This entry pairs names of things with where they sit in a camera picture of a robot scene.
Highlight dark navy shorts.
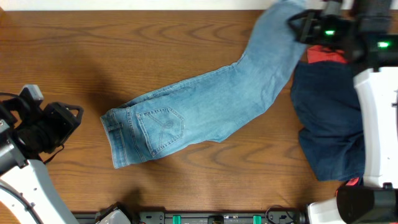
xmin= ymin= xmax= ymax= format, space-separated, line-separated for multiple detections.
xmin=290 ymin=60 xmax=366 ymax=182

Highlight light blue jeans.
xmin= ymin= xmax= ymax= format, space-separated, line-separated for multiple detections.
xmin=101 ymin=1 xmax=305 ymax=168

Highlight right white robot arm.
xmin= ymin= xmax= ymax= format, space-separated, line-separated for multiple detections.
xmin=287 ymin=0 xmax=397 ymax=224

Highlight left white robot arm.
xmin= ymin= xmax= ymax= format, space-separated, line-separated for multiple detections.
xmin=1 ymin=85 xmax=83 ymax=223

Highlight red t-shirt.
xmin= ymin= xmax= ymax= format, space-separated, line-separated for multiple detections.
xmin=307 ymin=45 xmax=361 ymax=187

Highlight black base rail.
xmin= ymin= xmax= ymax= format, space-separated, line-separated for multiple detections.
xmin=72 ymin=203 xmax=309 ymax=224

